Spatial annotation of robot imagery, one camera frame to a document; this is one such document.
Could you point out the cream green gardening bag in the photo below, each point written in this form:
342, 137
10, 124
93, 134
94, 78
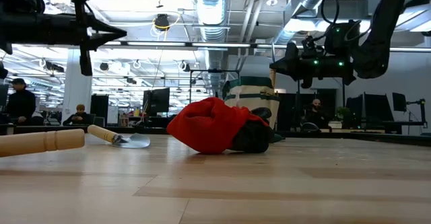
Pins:
250, 93

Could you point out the long LED light bar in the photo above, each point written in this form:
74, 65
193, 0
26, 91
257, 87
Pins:
219, 44

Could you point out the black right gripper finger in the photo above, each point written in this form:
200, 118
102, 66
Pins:
286, 63
289, 73

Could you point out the black cabinet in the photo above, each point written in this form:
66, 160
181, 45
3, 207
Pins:
99, 108

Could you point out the person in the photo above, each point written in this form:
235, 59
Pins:
21, 103
315, 113
79, 116

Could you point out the black table frame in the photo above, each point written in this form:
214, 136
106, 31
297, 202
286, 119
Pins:
370, 137

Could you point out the black round object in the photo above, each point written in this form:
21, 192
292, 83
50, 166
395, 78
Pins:
309, 127

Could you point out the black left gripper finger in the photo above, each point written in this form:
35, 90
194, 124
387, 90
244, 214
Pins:
99, 40
101, 30

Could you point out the red black garden glove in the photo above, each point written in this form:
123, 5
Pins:
208, 126

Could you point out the small black monitor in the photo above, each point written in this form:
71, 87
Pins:
399, 102

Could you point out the small potted green plant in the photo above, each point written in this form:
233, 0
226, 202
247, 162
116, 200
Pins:
342, 113

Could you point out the black computer monitor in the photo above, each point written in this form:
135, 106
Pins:
156, 101

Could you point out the white column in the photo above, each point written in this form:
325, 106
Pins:
72, 93

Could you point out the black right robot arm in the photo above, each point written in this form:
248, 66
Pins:
384, 32

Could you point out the wide dark monitor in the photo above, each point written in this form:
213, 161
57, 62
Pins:
373, 111

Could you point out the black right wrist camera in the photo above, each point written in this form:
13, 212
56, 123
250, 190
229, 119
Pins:
340, 37

